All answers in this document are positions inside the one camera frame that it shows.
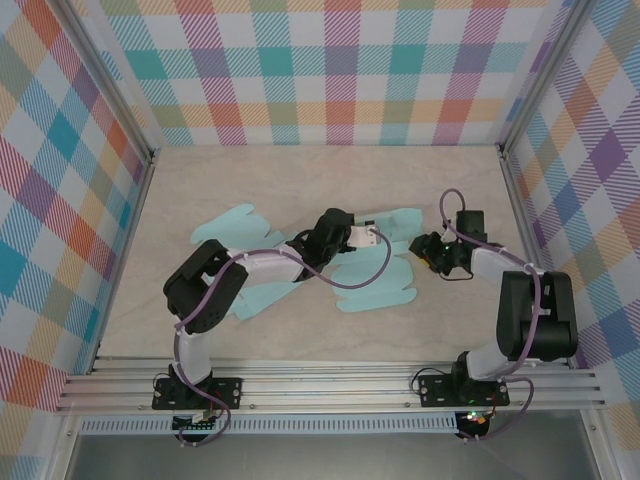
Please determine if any grey metal sheet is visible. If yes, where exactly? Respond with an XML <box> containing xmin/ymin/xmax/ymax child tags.
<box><xmin>67</xmin><ymin>432</ymin><xmax>601</xmax><ymax>480</ymax></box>

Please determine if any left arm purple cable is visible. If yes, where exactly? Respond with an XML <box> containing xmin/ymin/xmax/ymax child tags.
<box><xmin>172</xmin><ymin>232</ymin><xmax>394</xmax><ymax>449</ymax></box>

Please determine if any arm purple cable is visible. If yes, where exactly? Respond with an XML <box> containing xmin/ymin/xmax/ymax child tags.
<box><xmin>172</xmin><ymin>232</ymin><xmax>394</xmax><ymax>449</ymax></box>
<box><xmin>439</xmin><ymin>187</ymin><xmax>544</xmax><ymax>444</ymax></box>

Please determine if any right aluminium side rail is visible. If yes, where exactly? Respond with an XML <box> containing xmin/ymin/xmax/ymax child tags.
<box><xmin>497</xmin><ymin>149</ymin><xmax>574</xmax><ymax>369</ymax></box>

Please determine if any aluminium side rail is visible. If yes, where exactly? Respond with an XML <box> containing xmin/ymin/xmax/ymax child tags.
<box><xmin>497</xmin><ymin>149</ymin><xmax>574</xmax><ymax>369</ymax></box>
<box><xmin>89</xmin><ymin>152</ymin><xmax>159</xmax><ymax>374</ymax></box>

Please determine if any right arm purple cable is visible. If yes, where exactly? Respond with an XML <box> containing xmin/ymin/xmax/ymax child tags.
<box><xmin>439</xmin><ymin>187</ymin><xmax>544</xmax><ymax>444</ymax></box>

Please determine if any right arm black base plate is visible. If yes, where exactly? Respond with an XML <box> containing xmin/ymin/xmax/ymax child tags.
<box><xmin>418</xmin><ymin>373</ymin><xmax>511</xmax><ymax>409</ymax></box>

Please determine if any wide aluminium mounting rail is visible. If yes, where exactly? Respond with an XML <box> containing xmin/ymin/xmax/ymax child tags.
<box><xmin>53</xmin><ymin>355</ymin><xmax>610</xmax><ymax>415</ymax></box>

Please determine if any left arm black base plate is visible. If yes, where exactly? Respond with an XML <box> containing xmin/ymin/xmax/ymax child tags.
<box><xmin>152</xmin><ymin>377</ymin><xmax>245</xmax><ymax>412</ymax></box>

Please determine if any white slotted cable duct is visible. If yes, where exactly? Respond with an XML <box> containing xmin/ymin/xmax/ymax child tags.
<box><xmin>79</xmin><ymin>413</ymin><xmax>460</xmax><ymax>436</ymax></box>

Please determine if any right aluminium corner post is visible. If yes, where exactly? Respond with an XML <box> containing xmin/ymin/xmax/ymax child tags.
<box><xmin>497</xmin><ymin>0</ymin><xmax>599</xmax><ymax>156</ymax></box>

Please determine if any aluminium corner post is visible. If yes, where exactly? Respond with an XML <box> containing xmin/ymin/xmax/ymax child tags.
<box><xmin>497</xmin><ymin>0</ymin><xmax>599</xmax><ymax>156</ymax></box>
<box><xmin>52</xmin><ymin>0</ymin><xmax>164</xmax><ymax>166</ymax></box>

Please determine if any left aluminium side rail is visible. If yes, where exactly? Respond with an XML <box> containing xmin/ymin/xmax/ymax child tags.
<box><xmin>89</xmin><ymin>152</ymin><xmax>159</xmax><ymax>374</ymax></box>

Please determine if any left aluminium corner post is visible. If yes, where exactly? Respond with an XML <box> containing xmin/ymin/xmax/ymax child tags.
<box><xmin>52</xmin><ymin>0</ymin><xmax>164</xmax><ymax>166</ymax></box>

